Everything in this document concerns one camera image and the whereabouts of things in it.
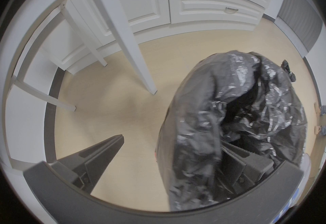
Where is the black plastic bag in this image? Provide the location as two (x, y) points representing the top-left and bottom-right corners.
(155, 50), (307, 212)

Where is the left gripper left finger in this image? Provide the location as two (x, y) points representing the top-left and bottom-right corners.
(52, 135), (125, 190)

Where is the white wardrobe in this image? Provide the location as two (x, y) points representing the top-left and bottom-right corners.
(41, 0), (288, 76)

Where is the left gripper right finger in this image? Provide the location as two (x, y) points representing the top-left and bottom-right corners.
(221, 141), (275, 194)

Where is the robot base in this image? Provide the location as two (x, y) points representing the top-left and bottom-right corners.
(274, 153), (313, 222)

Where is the white chair with grey seat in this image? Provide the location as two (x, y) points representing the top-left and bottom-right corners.
(5, 0), (158, 113)

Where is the person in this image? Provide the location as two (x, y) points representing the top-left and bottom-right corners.
(314, 105), (326, 136)

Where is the crumpled black plastic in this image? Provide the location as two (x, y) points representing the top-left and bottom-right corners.
(281, 59), (296, 83)

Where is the grey curtain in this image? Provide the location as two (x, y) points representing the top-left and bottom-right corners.
(276, 0), (324, 52)

